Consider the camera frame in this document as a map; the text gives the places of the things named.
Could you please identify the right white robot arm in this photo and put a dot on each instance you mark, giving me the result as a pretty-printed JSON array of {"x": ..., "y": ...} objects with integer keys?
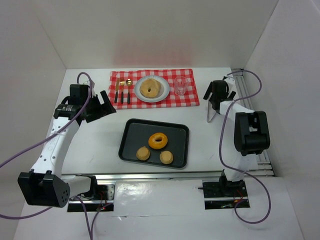
[{"x": 250, "y": 136}]

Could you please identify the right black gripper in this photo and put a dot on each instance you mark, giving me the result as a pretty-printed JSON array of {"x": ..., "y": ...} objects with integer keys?
[{"x": 219, "y": 99}]

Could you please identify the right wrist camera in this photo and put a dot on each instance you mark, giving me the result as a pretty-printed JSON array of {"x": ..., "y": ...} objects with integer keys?
[{"x": 231, "y": 82}]

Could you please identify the red checkered cloth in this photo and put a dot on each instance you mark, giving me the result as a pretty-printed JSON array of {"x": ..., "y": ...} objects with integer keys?
[{"x": 189, "y": 99}]

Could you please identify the aluminium rail right side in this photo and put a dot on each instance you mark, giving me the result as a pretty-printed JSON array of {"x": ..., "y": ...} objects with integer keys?
[{"x": 259, "y": 165}]

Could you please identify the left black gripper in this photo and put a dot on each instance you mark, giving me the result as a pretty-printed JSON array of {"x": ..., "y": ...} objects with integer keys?
[{"x": 97, "y": 108}]

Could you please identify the gold knife black handle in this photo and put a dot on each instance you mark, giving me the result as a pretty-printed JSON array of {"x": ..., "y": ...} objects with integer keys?
[{"x": 116, "y": 90}]

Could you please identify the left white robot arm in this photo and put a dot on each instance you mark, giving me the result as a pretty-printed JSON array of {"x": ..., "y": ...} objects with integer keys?
[{"x": 43, "y": 185}]

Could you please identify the clear drinking glass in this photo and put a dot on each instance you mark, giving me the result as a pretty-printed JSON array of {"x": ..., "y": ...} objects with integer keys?
[{"x": 180, "y": 85}]

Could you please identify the small round bun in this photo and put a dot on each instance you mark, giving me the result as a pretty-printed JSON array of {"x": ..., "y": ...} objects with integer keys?
[
  {"x": 166, "y": 157},
  {"x": 143, "y": 153}
]

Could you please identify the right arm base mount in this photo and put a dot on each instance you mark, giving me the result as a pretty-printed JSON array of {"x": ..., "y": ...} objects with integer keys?
[{"x": 224, "y": 194}]

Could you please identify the plain beige bagel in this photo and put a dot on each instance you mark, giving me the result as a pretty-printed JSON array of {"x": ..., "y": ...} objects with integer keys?
[{"x": 150, "y": 88}]

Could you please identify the aluminium rail front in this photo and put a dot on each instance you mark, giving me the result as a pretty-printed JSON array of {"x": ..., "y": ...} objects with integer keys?
[{"x": 159, "y": 175}]

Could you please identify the metal tongs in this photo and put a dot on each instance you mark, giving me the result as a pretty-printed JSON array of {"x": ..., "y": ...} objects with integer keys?
[{"x": 211, "y": 112}]

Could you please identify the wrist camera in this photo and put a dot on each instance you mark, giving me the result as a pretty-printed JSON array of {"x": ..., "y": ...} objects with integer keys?
[
  {"x": 91, "y": 85},
  {"x": 231, "y": 82}
]

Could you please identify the small round bun right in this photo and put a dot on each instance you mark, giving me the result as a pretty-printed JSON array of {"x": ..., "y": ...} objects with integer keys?
[{"x": 166, "y": 157}]

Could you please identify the aluminium rail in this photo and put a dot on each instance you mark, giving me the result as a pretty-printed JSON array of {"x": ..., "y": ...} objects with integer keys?
[
  {"x": 159, "y": 175},
  {"x": 259, "y": 165}
]

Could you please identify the black baking tray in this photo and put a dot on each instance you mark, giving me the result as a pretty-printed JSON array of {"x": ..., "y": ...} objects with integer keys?
[{"x": 137, "y": 132}]

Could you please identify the gold spoon black handle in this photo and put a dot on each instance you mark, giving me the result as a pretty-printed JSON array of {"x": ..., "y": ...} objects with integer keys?
[{"x": 128, "y": 84}]

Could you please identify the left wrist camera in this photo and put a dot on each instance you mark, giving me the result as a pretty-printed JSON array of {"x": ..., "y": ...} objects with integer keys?
[{"x": 91, "y": 85}]

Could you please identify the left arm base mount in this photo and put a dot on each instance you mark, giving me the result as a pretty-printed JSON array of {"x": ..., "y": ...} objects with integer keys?
[{"x": 86, "y": 194}]

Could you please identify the orange glazed donut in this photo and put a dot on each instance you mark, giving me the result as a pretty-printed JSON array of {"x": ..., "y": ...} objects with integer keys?
[{"x": 158, "y": 141}]

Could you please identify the small round bun left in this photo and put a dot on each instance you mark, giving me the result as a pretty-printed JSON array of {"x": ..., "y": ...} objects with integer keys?
[{"x": 143, "y": 153}]

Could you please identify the white paper plate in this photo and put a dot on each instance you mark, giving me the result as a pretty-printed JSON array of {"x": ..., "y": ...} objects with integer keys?
[{"x": 164, "y": 90}]

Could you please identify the gold fork black handle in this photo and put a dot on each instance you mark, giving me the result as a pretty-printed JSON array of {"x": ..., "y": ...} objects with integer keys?
[{"x": 122, "y": 84}]

